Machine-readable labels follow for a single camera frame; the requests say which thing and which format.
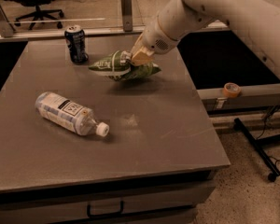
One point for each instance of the clear plastic water bottle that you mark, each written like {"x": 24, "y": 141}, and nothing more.
{"x": 74, "y": 117}

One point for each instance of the green jalapeno chip bag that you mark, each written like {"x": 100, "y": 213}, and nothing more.
{"x": 109, "y": 66}

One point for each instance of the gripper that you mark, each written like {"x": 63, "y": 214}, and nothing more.
{"x": 154, "y": 38}

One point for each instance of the dark blue pepsi can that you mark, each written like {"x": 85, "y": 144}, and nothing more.
{"x": 75, "y": 40}

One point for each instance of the black floor stand base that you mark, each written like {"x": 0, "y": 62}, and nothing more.
{"x": 258, "y": 144}

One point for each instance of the black drawer handle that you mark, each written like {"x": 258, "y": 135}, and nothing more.
{"x": 104, "y": 209}

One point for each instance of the metal glass bracket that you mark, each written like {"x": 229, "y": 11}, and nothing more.
{"x": 127, "y": 15}
{"x": 6, "y": 29}

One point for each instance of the middle metal glass bracket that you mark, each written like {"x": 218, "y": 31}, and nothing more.
{"x": 127, "y": 15}

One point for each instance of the grey cabinet drawer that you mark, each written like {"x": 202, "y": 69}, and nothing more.
{"x": 167, "y": 204}

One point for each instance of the left metal glass bracket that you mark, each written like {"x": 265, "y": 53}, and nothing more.
{"x": 6, "y": 29}

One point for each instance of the orange tape roll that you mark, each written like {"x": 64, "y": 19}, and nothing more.
{"x": 231, "y": 90}

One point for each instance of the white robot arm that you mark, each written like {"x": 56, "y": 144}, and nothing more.
{"x": 255, "y": 22}

